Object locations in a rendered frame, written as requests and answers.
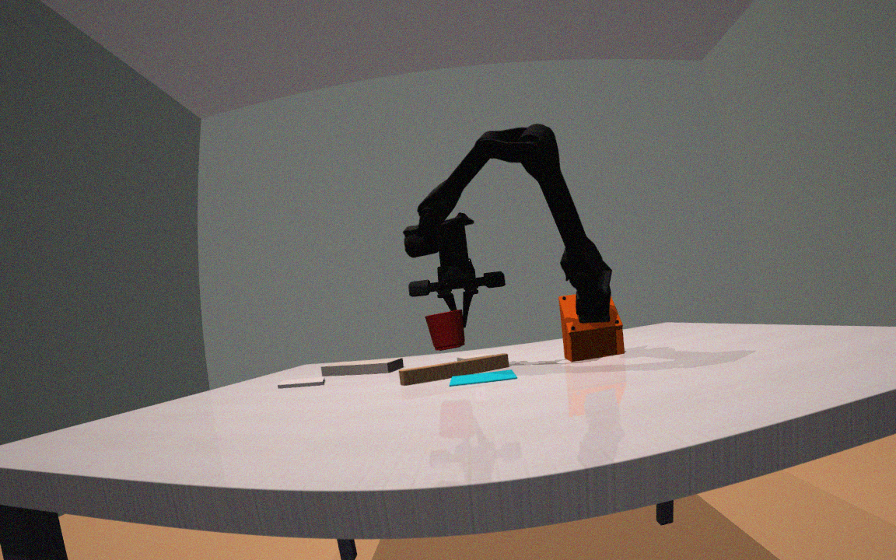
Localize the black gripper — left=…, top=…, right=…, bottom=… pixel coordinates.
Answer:
left=408, top=247, right=505, bottom=328

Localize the tan wooden bar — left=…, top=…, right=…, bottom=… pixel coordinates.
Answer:
left=399, top=353, right=509, bottom=386

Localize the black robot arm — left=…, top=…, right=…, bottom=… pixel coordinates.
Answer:
left=404, top=124, right=612, bottom=323

